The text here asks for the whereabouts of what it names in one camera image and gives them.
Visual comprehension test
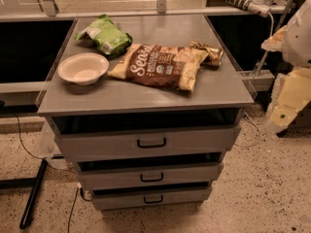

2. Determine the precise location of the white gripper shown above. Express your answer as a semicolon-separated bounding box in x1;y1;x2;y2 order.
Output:
261;25;311;133

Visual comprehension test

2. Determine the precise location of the grey drawer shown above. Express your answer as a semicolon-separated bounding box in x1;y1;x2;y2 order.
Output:
78;152;224;190
55;109;241;161
92;182;211;211

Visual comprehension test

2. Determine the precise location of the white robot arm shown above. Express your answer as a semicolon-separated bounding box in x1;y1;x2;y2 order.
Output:
261;0;311;133

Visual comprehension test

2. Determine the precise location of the grey drawer cabinet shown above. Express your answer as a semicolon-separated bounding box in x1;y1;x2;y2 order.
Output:
36;15;256;212

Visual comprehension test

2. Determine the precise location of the grey top drawer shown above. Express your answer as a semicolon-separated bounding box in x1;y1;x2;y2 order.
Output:
55;109;241;161

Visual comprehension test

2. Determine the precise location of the grey bottom drawer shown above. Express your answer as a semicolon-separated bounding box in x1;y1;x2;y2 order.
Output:
92;182;211;211

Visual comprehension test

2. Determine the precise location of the white power strip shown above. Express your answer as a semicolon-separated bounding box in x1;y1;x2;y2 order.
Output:
224;0;270;17

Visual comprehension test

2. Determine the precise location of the brown Sensible chip bag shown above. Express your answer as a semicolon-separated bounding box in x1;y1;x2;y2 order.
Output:
107;43;209;93

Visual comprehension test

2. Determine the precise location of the green snack bag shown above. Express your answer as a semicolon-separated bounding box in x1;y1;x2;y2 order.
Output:
75;15;132;57

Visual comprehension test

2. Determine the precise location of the white bowl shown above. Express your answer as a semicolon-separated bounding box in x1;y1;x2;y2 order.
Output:
57;53;109;85

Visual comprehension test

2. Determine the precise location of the black floor stand leg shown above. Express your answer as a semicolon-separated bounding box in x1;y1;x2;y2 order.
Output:
0;159;48;230

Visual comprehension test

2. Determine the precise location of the white power cable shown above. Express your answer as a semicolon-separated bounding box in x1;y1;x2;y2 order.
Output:
233;12;276;149

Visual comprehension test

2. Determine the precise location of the black floor cable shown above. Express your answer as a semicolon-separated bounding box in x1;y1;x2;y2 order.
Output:
12;112;82;233

